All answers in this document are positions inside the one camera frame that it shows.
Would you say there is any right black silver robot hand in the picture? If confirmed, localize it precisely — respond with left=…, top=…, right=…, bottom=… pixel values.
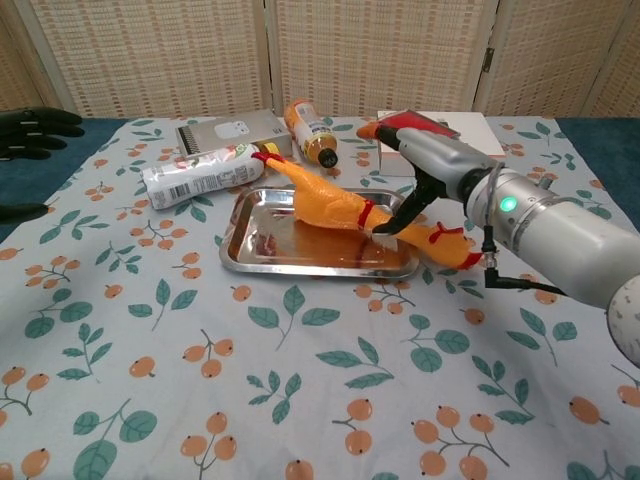
left=356, top=121, right=506, bottom=236

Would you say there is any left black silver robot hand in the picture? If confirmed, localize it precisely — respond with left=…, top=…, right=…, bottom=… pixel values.
left=0, top=106, right=85, bottom=225

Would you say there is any yellow rubber chicken toy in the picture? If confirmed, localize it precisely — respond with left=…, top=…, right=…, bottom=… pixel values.
left=251, top=152, right=485, bottom=271

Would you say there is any rectangular steel tray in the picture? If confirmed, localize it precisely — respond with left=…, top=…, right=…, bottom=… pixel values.
left=219, top=185, right=421, bottom=280

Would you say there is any white book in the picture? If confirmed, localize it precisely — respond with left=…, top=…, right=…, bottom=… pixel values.
left=375, top=108, right=506, bottom=179

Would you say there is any orange juice bottle black cap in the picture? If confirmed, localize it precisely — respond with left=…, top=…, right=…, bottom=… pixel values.
left=283, top=101, right=340, bottom=168

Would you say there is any woven folding screen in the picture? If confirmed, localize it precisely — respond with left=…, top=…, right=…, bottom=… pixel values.
left=0, top=0, right=640, bottom=121

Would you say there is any white bottle with yellow cap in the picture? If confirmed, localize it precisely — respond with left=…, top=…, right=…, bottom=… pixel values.
left=139, top=142, right=280, bottom=211

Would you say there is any grey earbuds box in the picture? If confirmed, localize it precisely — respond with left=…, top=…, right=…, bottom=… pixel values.
left=174, top=110, right=294, bottom=157

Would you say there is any floral leaf-print tablecloth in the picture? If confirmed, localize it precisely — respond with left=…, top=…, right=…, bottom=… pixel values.
left=0, top=115, right=640, bottom=480

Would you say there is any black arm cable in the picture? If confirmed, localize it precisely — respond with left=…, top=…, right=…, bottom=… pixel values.
left=482, top=224, right=569, bottom=297

